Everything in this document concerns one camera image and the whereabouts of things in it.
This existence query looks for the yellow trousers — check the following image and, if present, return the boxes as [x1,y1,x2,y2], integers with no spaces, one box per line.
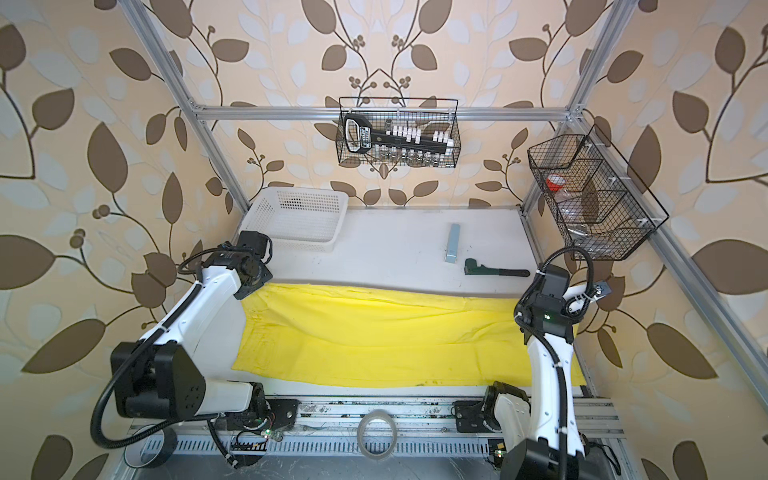
[232,283,586,389]

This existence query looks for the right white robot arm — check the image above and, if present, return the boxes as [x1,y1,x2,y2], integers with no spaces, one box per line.
[493,246,600,479]

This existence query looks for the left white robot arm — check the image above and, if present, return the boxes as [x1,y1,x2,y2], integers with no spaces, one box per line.
[89,230,274,449]

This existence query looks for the white plastic basket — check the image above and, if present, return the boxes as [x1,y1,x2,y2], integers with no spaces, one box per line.
[238,187,349,253]

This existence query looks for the green pipe wrench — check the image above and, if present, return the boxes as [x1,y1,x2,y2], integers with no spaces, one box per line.
[464,258,531,278]

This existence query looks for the light blue block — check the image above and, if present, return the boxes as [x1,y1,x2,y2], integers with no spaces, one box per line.
[444,224,461,264]

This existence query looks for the red white cup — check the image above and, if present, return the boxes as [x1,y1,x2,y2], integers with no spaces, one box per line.
[545,174,566,194]

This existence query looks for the black socket set holder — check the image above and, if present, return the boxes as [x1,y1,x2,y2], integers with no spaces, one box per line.
[341,113,457,155]

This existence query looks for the clear tape roll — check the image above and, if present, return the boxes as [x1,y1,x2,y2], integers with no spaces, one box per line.
[355,409,399,461]

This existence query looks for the black tape roll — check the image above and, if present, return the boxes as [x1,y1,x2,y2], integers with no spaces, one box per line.
[123,427,178,469]

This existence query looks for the aluminium frame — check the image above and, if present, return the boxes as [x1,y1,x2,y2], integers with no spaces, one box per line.
[113,0,768,480]

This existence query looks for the side black wire basket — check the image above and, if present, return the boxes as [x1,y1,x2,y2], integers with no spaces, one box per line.
[527,126,669,261]

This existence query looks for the back black wire basket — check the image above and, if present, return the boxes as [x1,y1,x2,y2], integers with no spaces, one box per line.
[334,95,461,169]

